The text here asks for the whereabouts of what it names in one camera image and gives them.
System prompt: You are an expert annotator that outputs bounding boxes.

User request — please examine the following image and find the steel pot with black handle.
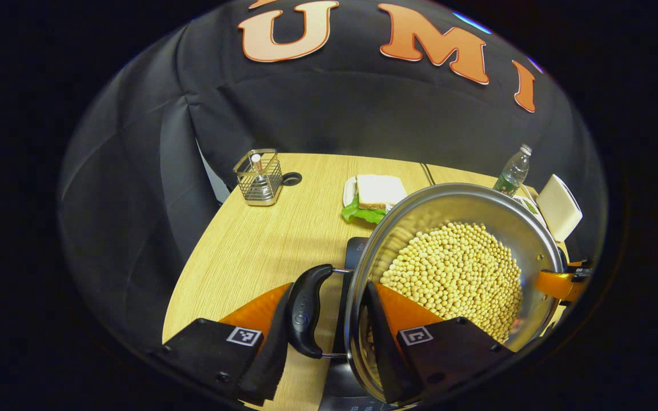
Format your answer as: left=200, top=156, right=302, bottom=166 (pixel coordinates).
left=286, top=183, right=567, bottom=404

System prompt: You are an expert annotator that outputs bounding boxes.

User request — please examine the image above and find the clear plastic water bottle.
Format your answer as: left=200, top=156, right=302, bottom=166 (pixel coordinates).
left=493, top=144, right=533, bottom=198

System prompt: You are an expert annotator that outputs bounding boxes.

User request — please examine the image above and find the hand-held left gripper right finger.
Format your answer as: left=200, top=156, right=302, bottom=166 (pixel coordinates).
left=360, top=280, right=515, bottom=405

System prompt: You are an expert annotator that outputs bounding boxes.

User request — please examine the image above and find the metal wire holder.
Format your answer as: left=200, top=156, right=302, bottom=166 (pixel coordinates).
left=233, top=149, right=284, bottom=207

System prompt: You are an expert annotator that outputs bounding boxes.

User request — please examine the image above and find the black induction cooktop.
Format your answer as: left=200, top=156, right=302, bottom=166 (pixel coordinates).
left=318, top=237, right=410, bottom=411

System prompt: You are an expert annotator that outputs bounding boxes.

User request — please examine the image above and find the black backdrop cloth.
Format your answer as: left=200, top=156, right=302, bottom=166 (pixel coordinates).
left=58, top=0, right=609, bottom=354

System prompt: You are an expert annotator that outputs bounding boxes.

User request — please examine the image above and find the pile of soybeans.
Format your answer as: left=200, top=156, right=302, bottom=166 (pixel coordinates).
left=379, top=221, right=524, bottom=343

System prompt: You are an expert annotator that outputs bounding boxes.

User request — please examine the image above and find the white toaster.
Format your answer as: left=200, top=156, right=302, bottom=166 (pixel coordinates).
left=536, top=174, right=584, bottom=243

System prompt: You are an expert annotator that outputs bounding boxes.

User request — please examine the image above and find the sandwich with lettuce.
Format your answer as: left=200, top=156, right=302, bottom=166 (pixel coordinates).
left=340, top=174, right=408, bottom=225

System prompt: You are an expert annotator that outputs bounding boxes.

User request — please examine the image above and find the small clear bottle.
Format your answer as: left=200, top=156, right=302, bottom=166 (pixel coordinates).
left=250, top=153, right=270, bottom=198

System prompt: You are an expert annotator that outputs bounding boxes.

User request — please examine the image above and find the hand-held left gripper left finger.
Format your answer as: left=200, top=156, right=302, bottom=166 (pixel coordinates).
left=155, top=281, right=295, bottom=407

